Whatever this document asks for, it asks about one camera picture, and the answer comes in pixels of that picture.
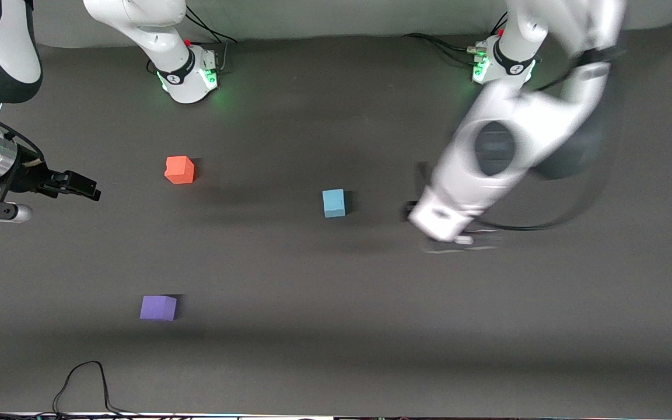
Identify dark grey table mat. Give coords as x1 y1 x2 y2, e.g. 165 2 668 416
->
0 17 672 418

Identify black left arm base cables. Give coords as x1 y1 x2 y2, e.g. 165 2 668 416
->
403 12 509 66

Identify light blue foam block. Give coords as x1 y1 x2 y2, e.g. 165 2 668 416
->
322 188 347 219

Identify orange foam block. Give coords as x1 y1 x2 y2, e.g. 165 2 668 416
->
164 156 195 185

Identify black right arm base cables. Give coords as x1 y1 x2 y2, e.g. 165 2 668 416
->
183 5 239 74

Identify loose black cable loop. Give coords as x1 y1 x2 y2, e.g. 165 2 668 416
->
52 360 139 418

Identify black arm base cables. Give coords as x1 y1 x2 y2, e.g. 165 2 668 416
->
403 12 509 66
183 5 239 74

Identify purple foam block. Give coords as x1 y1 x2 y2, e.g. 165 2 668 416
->
139 295 178 321

